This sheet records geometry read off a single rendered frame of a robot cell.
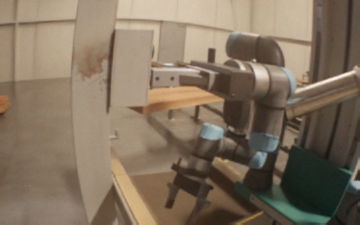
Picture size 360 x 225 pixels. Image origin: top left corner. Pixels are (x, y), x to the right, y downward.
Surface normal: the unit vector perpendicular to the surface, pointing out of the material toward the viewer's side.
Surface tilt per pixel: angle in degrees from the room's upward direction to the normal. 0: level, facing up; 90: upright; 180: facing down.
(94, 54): 90
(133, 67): 90
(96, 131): 90
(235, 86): 90
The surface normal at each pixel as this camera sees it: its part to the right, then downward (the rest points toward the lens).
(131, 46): 0.43, 0.29
